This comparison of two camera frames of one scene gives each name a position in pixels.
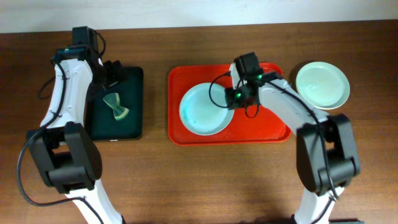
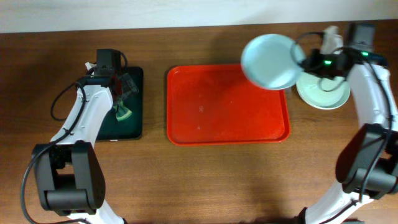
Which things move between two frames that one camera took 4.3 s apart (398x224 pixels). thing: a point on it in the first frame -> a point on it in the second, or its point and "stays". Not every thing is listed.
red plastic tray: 249,126 stays
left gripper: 115,73 -> 123,90
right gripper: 234,99 -> 308,64
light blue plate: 199,114 -> 267,61
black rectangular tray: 100,119 stays
